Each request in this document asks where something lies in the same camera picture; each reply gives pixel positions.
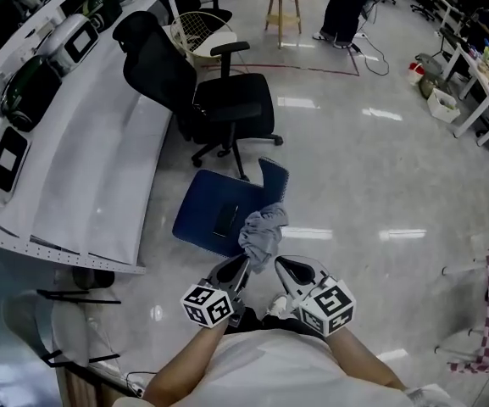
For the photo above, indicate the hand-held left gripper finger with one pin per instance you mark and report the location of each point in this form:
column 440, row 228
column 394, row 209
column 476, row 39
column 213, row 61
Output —
column 244, row 274
column 215, row 274

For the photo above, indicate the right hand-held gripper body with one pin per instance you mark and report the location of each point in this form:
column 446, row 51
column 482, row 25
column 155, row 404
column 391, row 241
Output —
column 329, row 308

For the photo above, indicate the white power strip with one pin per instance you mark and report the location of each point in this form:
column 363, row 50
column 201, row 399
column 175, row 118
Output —
column 136, row 390

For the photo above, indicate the red and white bag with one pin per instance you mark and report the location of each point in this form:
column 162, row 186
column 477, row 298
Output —
column 416, row 74

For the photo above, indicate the person's right forearm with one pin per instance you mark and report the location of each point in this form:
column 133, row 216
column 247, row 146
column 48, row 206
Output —
column 362, row 363

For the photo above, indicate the person's black trousers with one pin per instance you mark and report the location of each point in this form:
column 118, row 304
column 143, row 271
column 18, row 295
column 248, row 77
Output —
column 252, row 318

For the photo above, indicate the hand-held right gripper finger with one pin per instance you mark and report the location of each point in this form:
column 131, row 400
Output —
column 287, row 284
column 318, row 271

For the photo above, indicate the wooden cabinet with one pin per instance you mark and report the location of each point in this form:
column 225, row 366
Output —
column 83, row 386

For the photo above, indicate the person's left forearm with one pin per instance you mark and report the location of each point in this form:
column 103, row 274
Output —
column 180, row 363

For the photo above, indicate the white table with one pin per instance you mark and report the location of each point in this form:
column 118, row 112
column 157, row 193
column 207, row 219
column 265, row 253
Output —
column 487, row 96

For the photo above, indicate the person's white shirt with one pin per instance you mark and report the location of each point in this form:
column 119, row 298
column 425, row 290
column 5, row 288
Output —
column 269, row 371

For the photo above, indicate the white metal shelving rack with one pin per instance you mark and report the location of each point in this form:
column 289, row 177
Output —
column 91, row 163

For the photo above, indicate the person's white shoe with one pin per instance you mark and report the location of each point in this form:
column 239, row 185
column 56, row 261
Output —
column 277, row 305

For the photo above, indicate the grey bag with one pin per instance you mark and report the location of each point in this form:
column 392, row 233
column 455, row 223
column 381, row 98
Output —
column 430, row 68

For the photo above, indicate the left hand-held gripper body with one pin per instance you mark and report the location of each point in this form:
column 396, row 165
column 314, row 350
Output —
column 206, row 305

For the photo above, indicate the row of screen-fronted appliances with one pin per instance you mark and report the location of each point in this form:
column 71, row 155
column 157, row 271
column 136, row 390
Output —
column 28, row 87

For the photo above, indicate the black phone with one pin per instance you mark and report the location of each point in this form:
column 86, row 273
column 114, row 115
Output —
column 226, row 221

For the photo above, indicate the blue upholstered chair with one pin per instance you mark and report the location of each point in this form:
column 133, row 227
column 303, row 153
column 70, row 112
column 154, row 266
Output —
column 203, row 202

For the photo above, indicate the white plastic bin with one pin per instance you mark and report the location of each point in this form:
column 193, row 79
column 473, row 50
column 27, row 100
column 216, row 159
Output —
column 443, row 106

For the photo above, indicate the black mesh office chair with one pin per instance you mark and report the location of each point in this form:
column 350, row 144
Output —
column 218, row 100

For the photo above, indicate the grey clothes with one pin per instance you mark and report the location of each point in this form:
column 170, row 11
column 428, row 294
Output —
column 263, row 235

